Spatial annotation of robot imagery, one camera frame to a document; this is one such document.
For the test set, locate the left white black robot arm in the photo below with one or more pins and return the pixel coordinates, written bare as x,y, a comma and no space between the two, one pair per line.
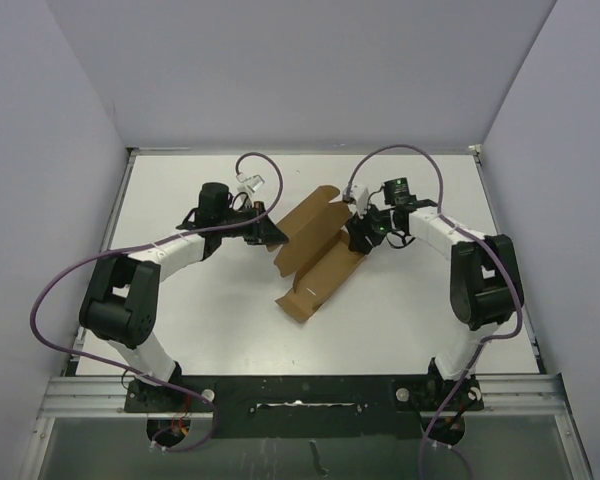
121,302

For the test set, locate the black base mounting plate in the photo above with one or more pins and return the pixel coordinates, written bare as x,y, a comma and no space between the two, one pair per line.
308,407

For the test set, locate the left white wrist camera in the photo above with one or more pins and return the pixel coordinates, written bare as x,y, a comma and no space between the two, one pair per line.
249,185

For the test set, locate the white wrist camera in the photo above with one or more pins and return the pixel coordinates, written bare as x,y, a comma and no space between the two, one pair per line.
249,185
356,196

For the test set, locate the brown cardboard box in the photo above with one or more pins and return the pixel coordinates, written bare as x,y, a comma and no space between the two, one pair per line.
317,253

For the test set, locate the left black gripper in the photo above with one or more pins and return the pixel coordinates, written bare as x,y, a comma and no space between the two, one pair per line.
265,233

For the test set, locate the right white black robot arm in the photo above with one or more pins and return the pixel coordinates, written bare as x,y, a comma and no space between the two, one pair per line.
484,287

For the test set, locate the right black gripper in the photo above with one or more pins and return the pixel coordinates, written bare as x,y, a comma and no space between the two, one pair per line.
357,231

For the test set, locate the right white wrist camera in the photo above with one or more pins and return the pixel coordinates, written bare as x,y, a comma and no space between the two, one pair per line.
356,196

